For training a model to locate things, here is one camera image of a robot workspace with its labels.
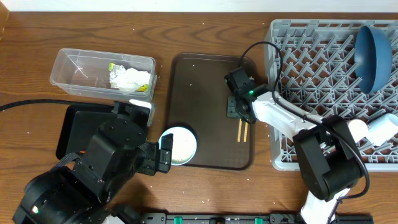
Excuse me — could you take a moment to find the wooden chopstick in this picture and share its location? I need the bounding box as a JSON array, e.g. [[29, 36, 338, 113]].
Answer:
[[243, 122, 249, 142], [237, 119, 243, 142]]

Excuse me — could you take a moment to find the light blue rice bowl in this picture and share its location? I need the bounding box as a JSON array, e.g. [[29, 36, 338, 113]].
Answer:
[[159, 126, 197, 166]]

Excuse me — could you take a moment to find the white napkin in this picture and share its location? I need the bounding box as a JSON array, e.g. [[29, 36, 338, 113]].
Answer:
[[117, 68, 150, 92]]

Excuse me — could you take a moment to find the foil wrapper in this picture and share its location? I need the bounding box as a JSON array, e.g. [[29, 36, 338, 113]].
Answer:
[[108, 63, 126, 88]]

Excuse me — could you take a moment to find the dark blue plate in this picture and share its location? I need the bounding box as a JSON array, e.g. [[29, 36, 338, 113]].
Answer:
[[354, 26, 392, 94]]

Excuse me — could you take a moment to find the pink small cup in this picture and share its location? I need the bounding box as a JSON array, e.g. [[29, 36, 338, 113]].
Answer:
[[347, 119, 369, 142]]

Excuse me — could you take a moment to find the blue small cup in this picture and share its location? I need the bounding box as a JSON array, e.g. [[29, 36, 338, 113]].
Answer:
[[366, 113, 397, 146]]

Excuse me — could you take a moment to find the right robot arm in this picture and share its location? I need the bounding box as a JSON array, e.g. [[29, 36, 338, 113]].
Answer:
[[224, 67, 368, 223]]

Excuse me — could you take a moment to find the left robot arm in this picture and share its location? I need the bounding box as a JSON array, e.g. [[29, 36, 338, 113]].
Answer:
[[12, 101, 173, 223]]

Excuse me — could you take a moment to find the grey dishwasher rack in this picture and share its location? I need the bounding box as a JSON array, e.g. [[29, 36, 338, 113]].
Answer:
[[263, 19, 398, 172]]

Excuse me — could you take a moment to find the brown serving tray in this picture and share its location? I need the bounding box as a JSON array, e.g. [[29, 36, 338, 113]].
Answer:
[[165, 53, 255, 171]]

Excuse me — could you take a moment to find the black tray bin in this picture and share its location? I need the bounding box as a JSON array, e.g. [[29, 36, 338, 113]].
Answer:
[[56, 105, 128, 161]]

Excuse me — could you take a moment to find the clear plastic bin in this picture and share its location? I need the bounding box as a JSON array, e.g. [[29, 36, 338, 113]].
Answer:
[[50, 48, 157, 102]]

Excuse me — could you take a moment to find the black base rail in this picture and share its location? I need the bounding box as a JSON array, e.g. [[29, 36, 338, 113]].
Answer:
[[103, 213, 374, 224]]

